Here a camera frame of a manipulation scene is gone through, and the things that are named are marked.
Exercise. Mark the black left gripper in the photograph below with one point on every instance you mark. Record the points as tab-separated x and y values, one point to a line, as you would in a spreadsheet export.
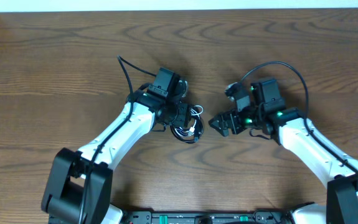
184	116

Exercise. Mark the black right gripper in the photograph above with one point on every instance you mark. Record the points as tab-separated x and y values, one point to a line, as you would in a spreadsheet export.
234	117

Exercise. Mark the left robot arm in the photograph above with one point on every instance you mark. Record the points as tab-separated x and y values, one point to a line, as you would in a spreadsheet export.
78	189

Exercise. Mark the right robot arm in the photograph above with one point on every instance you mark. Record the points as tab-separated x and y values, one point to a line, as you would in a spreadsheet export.
262	108

